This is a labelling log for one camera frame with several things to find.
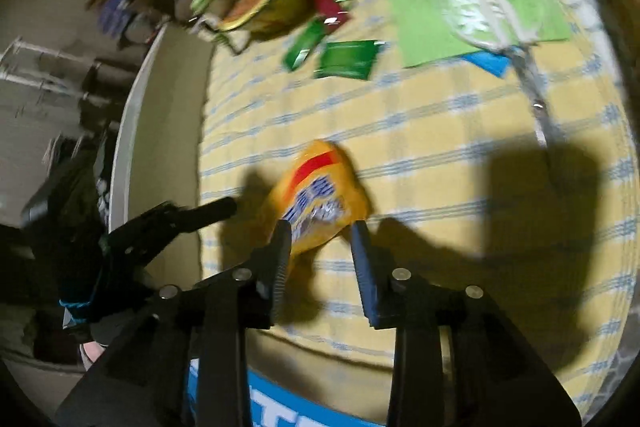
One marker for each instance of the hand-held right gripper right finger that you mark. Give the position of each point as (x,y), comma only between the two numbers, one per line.
(362,267)

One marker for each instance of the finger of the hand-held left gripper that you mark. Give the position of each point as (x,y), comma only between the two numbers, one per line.
(200,213)

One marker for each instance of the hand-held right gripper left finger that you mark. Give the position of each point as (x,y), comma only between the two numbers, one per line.
(280,257)

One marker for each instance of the yellow snack packet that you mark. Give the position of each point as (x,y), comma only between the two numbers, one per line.
(320,187)

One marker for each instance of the white storage box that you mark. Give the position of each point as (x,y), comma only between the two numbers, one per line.
(150,132)

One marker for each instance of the blue printed card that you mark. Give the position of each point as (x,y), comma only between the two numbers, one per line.
(280,407)

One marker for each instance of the green sachet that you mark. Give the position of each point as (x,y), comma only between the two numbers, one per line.
(302,47)
(347,59)

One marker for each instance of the red sachet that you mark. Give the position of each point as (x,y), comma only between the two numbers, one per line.
(330,7)

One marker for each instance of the green paper sheet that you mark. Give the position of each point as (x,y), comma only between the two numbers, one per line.
(420,22)

